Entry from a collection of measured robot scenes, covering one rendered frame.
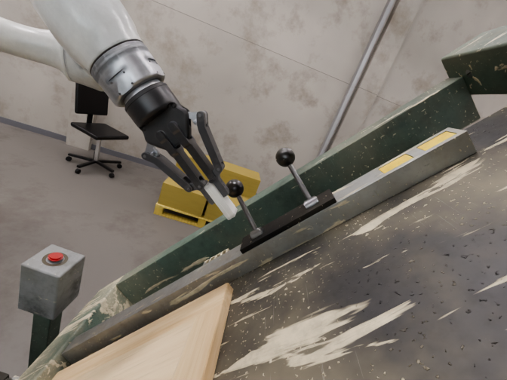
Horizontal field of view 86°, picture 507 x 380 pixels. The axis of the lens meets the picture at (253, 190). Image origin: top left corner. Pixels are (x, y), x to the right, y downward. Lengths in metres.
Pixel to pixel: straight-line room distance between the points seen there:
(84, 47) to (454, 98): 0.73
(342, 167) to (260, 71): 3.55
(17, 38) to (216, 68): 3.62
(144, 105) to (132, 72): 0.04
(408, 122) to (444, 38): 4.51
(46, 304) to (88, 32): 0.86
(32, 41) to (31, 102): 4.31
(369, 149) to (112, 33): 0.57
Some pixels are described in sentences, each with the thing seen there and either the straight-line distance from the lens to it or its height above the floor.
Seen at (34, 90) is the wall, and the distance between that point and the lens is 4.90.
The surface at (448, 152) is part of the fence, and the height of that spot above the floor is 1.63.
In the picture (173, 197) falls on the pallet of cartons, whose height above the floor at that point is 0.25.
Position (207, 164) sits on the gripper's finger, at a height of 1.49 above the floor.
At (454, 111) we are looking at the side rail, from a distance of 0.80.
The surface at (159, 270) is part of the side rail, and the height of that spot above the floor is 1.03.
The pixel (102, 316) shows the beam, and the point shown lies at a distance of 0.97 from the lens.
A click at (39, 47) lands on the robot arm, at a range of 0.65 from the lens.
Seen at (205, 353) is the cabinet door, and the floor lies 1.28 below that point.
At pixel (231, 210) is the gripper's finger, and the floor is 1.43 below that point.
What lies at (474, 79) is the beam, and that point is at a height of 1.79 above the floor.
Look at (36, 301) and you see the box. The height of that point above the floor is 0.81.
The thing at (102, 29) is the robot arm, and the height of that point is 1.62.
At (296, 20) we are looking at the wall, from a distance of 4.34.
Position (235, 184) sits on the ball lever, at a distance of 0.54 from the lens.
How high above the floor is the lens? 1.62
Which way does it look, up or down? 19 degrees down
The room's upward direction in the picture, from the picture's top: 21 degrees clockwise
